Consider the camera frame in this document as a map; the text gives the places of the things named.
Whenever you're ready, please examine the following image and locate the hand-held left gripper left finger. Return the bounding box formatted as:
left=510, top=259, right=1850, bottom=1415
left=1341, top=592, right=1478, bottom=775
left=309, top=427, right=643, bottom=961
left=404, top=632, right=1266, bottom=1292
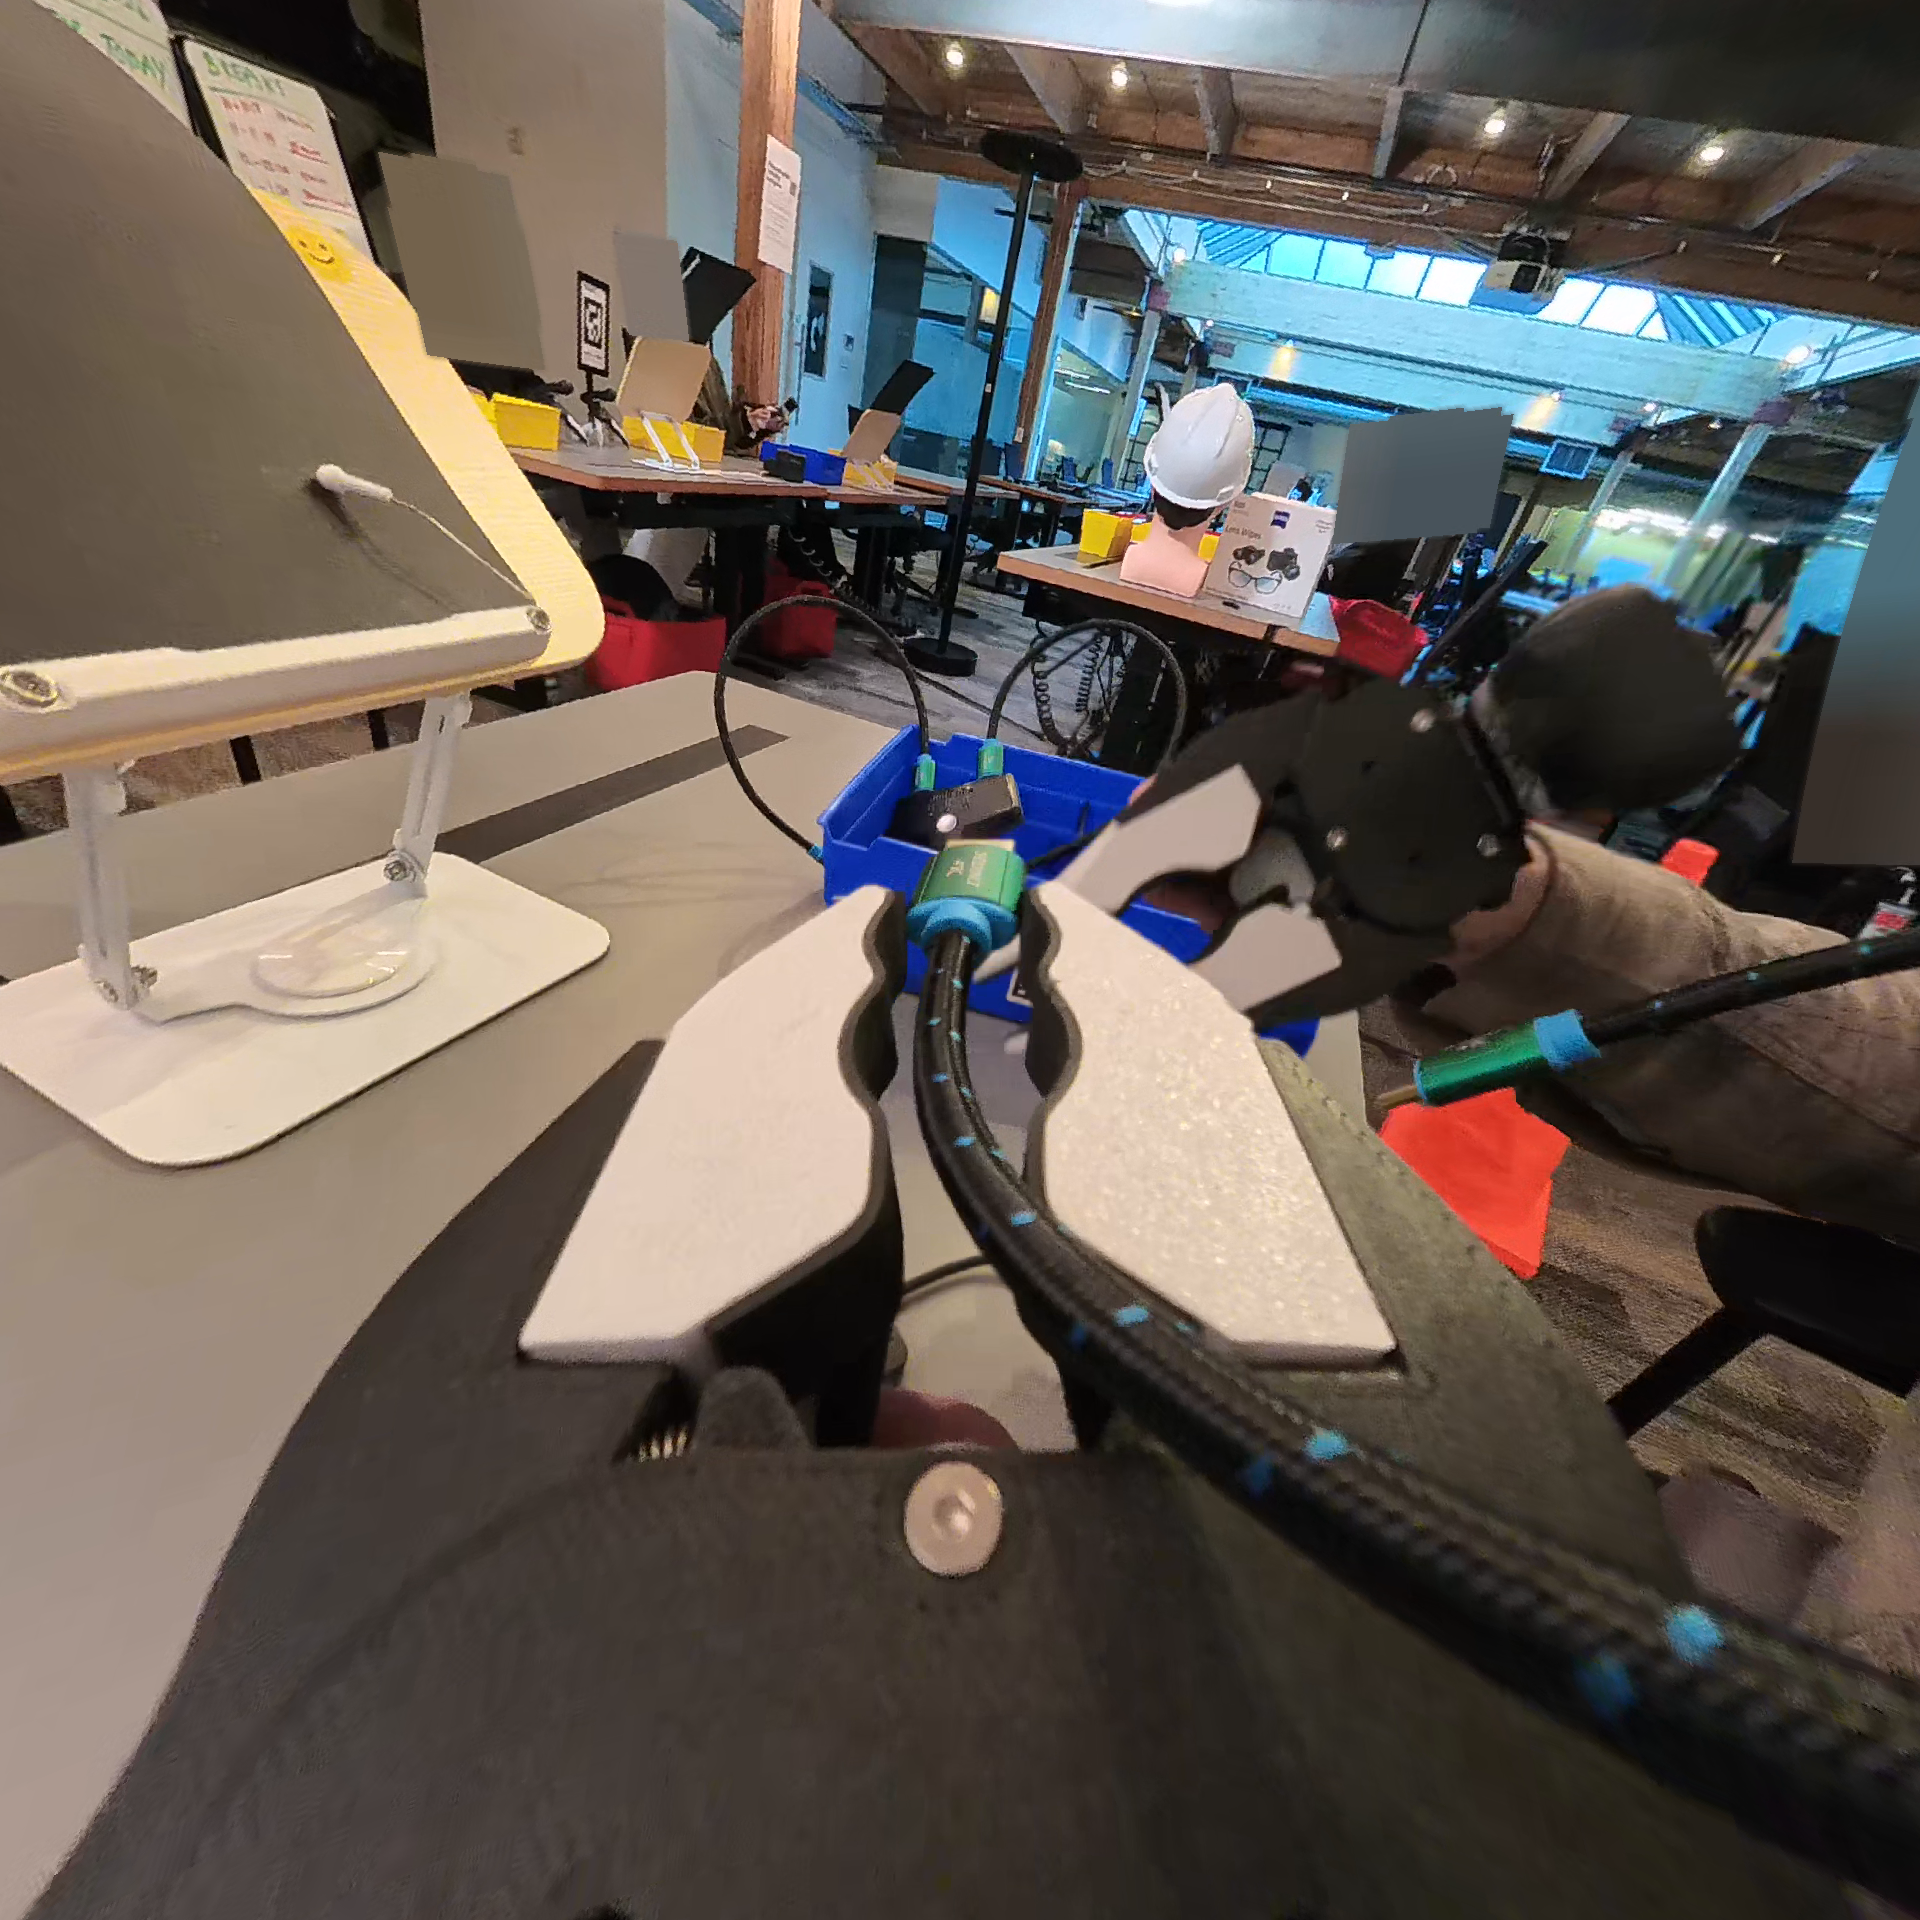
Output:
left=516, top=887, right=907, bottom=1377

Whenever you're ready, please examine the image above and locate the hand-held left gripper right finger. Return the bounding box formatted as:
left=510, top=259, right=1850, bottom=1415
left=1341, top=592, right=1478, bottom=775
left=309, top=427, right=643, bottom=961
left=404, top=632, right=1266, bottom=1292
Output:
left=1022, top=880, right=1402, bottom=1384

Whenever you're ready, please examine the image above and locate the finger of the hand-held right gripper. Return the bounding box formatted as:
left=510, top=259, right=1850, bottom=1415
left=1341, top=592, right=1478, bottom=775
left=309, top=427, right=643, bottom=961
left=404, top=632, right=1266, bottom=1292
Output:
left=1192, top=897, right=1358, bottom=1021
left=1060, top=759, right=1268, bottom=917

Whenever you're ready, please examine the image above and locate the person's right forearm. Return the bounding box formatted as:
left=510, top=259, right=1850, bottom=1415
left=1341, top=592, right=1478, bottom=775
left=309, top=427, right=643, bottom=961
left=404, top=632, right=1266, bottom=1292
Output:
left=1440, top=825, right=1920, bottom=1249

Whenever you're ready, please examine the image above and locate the blue plastic bin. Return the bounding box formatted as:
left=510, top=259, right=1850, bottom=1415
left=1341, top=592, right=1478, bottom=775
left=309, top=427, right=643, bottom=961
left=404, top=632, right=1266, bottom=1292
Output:
left=821, top=720, right=1321, bottom=1058

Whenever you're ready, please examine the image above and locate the red office chair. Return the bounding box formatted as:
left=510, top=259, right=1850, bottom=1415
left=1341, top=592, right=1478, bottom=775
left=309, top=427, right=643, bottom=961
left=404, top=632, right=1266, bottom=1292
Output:
left=1330, top=595, right=1432, bottom=685

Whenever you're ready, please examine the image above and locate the wooden desk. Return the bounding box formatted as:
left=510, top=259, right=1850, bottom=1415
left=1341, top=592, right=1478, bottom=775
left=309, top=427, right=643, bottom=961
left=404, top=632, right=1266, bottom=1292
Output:
left=997, top=541, right=1353, bottom=783
left=512, top=437, right=970, bottom=647

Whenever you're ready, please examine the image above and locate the orange traffic cone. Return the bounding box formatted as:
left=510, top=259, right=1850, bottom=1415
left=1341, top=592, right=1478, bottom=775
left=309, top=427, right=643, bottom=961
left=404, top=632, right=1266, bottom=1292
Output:
left=1376, top=835, right=1729, bottom=1283

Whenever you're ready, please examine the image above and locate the pink mannequin head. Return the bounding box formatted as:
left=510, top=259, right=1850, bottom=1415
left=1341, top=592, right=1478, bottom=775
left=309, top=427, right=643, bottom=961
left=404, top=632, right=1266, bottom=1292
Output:
left=1118, top=505, right=1226, bottom=602

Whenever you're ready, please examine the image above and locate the white printed box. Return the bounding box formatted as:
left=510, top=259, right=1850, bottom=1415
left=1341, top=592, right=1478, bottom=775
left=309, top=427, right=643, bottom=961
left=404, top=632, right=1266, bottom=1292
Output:
left=1209, top=489, right=1340, bottom=627

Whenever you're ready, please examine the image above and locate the white hard hat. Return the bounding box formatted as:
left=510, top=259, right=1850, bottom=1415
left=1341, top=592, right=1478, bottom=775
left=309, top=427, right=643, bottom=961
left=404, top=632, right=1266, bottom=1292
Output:
left=1142, top=383, right=1259, bottom=512

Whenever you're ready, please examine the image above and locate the white laptop stand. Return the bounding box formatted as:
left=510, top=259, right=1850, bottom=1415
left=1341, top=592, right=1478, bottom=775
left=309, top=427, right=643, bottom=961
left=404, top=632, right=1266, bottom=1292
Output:
left=0, top=460, right=616, bottom=1173

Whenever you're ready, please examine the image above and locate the black floor lamp pole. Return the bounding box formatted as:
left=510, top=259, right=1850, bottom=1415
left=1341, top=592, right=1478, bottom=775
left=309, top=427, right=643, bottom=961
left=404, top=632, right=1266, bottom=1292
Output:
left=900, top=129, right=1089, bottom=676

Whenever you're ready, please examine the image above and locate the wooden board with black surface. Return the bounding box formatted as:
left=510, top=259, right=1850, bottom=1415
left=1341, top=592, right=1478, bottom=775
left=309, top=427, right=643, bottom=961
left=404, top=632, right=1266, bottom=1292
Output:
left=0, top=0, right=609, bottom=799

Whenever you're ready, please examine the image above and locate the whiteboard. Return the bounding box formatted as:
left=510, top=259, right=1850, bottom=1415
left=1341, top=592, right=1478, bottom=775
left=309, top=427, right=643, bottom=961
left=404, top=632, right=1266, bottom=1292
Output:
left=181, top=36, right=374, bottom=256
left=36, top=0, right=195, bottom=129

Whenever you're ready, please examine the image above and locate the wooden support post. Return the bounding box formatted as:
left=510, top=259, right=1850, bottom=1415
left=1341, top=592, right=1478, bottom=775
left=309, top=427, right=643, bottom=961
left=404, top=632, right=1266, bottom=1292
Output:
left=729, top=0, right=808, bottom=453

